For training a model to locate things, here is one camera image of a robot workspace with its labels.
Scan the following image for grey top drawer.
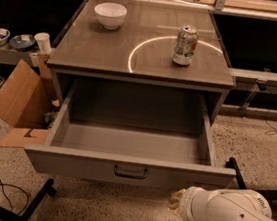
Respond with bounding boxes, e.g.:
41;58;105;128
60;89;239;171
25;78;235;190

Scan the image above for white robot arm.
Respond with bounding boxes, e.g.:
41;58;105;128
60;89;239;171
168;187;274;221

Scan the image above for grey drawer cabinet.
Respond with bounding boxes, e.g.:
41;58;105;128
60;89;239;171
47;0;234;119

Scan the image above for crushed soda can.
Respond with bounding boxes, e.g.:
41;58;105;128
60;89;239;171
173;25;199;66

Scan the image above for brown cardboard box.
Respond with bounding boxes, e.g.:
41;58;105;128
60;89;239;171
0;54;59;148

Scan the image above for white ceramic bowl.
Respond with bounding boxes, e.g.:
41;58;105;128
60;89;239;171
94;2;127;30

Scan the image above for white paper cup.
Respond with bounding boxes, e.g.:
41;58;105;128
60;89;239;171
35;32;51;54

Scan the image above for blue patterned bowl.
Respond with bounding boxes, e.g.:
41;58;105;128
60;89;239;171
9;34;36;51

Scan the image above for metal shelf rail right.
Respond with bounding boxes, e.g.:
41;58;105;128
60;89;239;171
225;69;277;117

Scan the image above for black floor cable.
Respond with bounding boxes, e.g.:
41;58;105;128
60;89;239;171
0;165;33;221

